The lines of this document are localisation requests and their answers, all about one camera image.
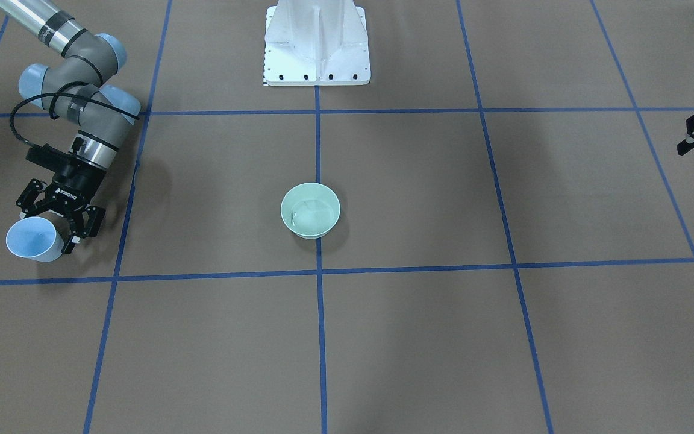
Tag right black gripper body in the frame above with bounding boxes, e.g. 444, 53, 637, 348
37, 164, 107, 225

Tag light blue plastic cup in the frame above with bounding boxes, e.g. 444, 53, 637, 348
5, 216, 64, 263

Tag green ceramic bowl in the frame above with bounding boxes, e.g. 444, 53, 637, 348
279, 183, 342, 239

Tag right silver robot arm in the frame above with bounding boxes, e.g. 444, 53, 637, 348
0, 1, 141, 262

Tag brown paper table cover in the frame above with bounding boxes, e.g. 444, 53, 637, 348
0, 1, 694, 433

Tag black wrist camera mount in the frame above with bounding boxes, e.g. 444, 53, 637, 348
25, 145, 80, 182

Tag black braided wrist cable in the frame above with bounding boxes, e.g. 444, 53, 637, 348
10, 81, 142, 151

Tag white pedestal column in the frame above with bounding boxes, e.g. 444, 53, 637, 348
263, 1, 372, 86

